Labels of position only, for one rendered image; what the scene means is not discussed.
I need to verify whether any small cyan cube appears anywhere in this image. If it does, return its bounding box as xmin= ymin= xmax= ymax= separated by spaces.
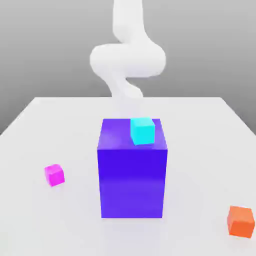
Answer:
xmin=130 ymin=117 xmax=156 ymax=146

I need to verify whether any small magenta cube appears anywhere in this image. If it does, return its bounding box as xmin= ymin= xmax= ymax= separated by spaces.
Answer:
xmin=43 ymin=163 xmax=66 ymax=188

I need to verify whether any small orange cube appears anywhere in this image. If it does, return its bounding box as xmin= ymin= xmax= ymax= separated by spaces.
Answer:
xmin=226 ymin=205 xmax=256 ymax=239

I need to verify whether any large purple box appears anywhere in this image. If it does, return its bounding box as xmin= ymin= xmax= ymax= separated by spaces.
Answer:
xmin=96 ymin=118 xmax=168 ymax=219

